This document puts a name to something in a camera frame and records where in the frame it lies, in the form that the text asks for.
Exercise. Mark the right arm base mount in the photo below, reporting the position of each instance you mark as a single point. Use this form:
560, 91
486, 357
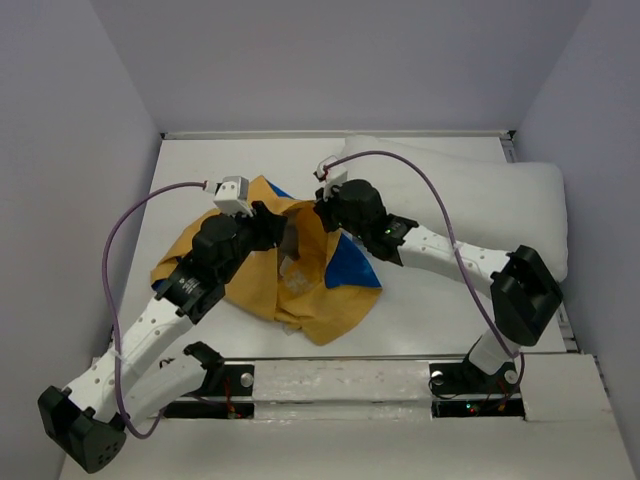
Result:
475, 395

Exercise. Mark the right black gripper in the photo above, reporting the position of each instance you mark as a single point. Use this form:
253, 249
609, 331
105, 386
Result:
323, 208

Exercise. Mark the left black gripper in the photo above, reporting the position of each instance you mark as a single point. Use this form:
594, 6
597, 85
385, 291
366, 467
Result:
268, 227

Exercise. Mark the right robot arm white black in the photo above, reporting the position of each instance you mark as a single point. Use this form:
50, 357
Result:
523, 292

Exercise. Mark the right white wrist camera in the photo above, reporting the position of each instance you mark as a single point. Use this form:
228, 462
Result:
330, 175

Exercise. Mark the aluminium frame rail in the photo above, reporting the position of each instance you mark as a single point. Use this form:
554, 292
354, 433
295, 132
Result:
300, 134
570, 342

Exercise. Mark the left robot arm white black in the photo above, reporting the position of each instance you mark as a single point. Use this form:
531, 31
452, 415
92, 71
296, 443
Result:
91, 417

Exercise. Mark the aluminium frame rail back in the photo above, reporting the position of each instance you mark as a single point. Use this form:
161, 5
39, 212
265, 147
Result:
300, 134

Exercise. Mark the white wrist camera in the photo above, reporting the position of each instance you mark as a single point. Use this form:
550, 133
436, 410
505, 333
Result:
330, 175
230, 196

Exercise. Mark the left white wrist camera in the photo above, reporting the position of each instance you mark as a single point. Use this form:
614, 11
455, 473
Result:
230, 196

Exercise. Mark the white pillow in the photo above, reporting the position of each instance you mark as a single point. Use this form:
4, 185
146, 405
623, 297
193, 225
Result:
491, 203

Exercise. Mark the yellow blue pillowcase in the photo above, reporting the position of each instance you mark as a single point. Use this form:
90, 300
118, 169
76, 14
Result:
314, 281

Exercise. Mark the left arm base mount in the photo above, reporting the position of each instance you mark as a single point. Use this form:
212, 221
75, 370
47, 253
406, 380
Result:
228, 397

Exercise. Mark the aluminium frame rail right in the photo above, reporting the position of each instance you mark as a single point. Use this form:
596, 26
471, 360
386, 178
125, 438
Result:
570, 342

